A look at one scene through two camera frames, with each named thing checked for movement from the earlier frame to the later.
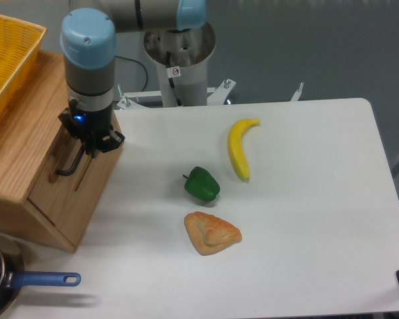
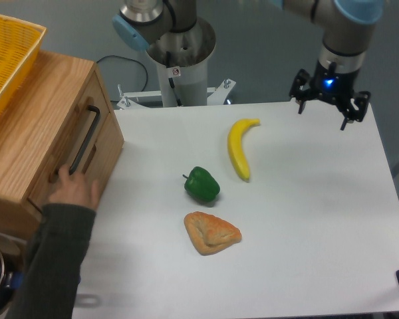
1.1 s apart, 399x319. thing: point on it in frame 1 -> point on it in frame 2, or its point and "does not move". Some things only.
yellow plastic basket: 12,46 does not move
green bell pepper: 202,184 does not move
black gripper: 95,129 -> 332,86
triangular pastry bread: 211,233 does not move
